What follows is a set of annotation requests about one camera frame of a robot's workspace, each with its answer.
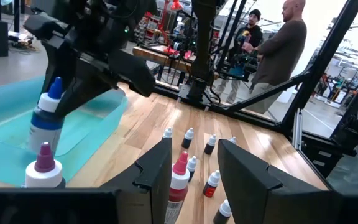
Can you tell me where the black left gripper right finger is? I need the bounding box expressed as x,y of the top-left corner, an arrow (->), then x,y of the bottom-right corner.
218,139 -> 343,224

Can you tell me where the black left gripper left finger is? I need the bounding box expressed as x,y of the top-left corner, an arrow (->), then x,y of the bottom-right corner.
101,136 -> 173,224

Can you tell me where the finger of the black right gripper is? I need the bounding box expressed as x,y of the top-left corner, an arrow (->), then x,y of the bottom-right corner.
40,40 -> 74,95
54,60 -> 120,119

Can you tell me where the large red-cap food coloring bottle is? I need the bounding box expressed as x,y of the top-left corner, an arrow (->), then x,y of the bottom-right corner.
163,151 -> 191,224

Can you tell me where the small blue dropper bottle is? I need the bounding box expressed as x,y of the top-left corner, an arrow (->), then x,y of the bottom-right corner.
186,156 -> 198,183

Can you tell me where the small red white-label dropper bottle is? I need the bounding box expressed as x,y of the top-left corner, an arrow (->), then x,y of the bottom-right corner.
202,170 -> 221,198

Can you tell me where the large blue-cap food coloring bottle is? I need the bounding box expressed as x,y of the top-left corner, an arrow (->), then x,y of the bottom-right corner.
27,77 -> 65,155

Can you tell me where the large purple-cap food coloring bottle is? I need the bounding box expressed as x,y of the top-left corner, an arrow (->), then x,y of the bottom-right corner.
22,141 -> 67,189

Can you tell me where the parts shelf with bins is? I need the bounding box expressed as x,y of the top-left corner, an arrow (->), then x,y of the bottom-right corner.
134,12 -> 167,44

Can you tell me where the wooden workbench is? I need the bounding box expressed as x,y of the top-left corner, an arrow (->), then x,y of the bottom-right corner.
132,45 -> 220,80

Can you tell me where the teal translucent plastic tray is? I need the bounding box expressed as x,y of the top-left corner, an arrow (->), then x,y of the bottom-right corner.
0,76 -> 129,187

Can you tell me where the red desk lamp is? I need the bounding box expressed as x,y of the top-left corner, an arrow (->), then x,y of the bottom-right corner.
144,0 -> 185,57

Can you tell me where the blue box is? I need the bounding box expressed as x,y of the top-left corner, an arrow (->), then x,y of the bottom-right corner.
228,60 -> 248,78

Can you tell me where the person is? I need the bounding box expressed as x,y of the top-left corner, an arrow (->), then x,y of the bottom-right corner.
242,0 -> 308,115
214,8 -> 264,105

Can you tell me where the cable pile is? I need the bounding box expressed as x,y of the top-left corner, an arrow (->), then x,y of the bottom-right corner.
7,30 -> 39,52

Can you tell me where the silver metal bracket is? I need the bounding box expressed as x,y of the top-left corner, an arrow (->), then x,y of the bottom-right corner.
291,108 -> 303,150

